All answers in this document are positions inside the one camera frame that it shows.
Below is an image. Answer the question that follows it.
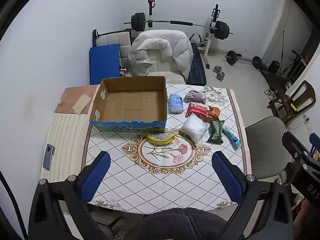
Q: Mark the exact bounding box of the green snack packet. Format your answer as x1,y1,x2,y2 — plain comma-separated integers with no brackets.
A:
207,119,225,144

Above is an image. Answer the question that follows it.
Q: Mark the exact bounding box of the orange snack packet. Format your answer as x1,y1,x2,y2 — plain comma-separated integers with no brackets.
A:
207,106,220,120

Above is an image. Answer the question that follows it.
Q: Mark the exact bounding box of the red snack packet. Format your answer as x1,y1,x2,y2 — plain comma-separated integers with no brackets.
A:
185,103,208,121

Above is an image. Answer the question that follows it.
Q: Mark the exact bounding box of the white plastic bag pillow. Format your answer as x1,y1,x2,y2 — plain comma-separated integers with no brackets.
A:
180,114,209,144

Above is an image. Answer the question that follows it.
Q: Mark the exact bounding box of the yellow-rimmed silver scrubber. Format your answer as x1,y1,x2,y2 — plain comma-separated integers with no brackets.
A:
147,132,178,145

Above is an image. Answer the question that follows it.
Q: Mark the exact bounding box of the light blue tissue pack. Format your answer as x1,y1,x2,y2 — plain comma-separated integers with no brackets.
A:
169,94,183,114

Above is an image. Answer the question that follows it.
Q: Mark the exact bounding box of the grey seat chair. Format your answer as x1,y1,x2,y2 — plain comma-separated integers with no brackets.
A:
245,116,289,179

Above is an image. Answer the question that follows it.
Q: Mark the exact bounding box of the dark wooden chair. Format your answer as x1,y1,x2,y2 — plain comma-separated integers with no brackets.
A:
267,80,316,125

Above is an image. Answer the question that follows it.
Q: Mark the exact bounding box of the blue smartphone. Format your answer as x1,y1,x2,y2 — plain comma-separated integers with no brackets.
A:
42,144,55,171

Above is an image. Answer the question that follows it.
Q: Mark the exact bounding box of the light blue tube packet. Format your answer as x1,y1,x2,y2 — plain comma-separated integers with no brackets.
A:
222,126,241,148

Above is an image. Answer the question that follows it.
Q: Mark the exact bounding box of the dark fleece clothing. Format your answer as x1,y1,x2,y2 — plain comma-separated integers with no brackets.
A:
123,207,227,239

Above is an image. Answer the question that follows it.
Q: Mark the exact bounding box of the floral white tablecloth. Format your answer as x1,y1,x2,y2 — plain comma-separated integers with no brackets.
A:
86,80,251,215

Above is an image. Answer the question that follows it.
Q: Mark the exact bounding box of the beige paper piece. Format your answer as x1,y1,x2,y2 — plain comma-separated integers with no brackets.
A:
72,94,91,114

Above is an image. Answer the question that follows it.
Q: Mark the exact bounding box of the small chrome dumbbell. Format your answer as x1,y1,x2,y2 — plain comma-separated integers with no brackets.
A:
213,65,225,82

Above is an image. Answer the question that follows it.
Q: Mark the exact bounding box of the pink table mat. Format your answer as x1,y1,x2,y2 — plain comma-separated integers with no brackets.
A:
55,85,98,114

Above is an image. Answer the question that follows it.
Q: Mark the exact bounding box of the barbell on floor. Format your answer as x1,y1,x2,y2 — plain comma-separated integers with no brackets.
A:
225,50,263,69

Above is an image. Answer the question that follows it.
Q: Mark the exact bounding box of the purple crumpled cloth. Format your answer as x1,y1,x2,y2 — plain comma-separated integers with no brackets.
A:
183,90,206,105

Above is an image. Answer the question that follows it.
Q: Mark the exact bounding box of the black weight bench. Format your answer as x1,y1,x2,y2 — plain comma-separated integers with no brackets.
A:
186,34,207,86

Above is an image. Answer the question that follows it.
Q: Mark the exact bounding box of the open cardboard box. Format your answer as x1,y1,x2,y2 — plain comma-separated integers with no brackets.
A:
89,76,168,132

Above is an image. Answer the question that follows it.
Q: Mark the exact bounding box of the blue folded mat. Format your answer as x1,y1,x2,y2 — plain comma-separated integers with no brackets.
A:
89,44,120,85

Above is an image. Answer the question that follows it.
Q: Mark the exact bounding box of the white puffer jacket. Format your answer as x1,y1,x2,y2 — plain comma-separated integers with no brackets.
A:
128,29,194,81

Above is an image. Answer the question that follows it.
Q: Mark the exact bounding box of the barbell on rack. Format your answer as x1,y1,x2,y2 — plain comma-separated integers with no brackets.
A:
124,12,233,40

